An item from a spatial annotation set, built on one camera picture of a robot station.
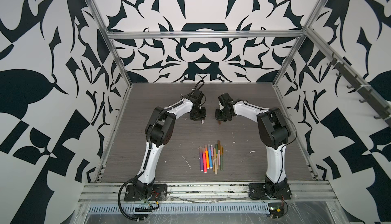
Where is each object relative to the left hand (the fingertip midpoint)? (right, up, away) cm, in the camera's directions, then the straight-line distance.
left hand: (205, 115), depth 99 cm
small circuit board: (+31, -41, -28) cm, 58 cm away
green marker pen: (+8, -22, -14) cm, 27 cm away
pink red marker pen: (-2, -24, -16) cm, 29 cm away
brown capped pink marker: (+7, -20, -12) cm, 24 cm away
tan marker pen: (+4, -23, -16) cm, 29 cm away
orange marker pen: (0, -19, -13) cm, 23 cm away
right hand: (+8, -1, +1) cm, 8 cm away
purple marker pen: (-3, -24, -16) cm, 29 cm away
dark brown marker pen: (+8, -4, -2) cm, 10 cm away
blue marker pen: (+2, -21, -15) cm, 26 cm away
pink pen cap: (-2, -4, 0) cm, 4 cm away
